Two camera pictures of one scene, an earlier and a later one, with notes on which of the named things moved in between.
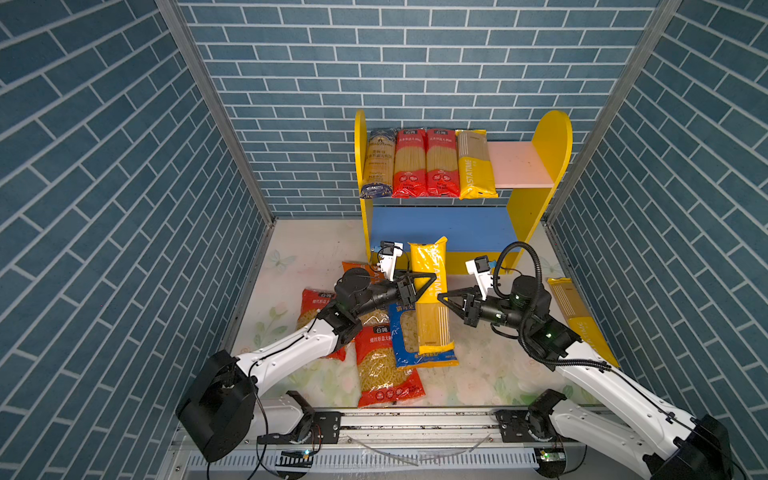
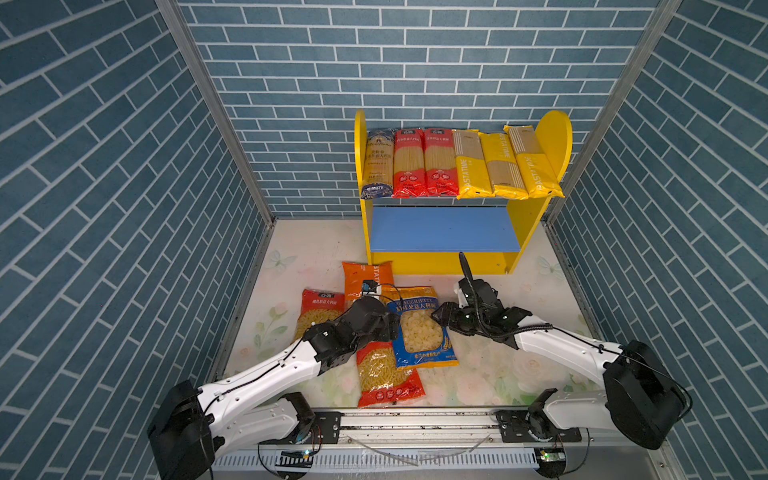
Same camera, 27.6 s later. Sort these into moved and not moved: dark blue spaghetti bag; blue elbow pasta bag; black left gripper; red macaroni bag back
Moved: black left gripper
Not moved: red macaroni bag back; dark blue spaghetti bag; blue elbow pasta bag
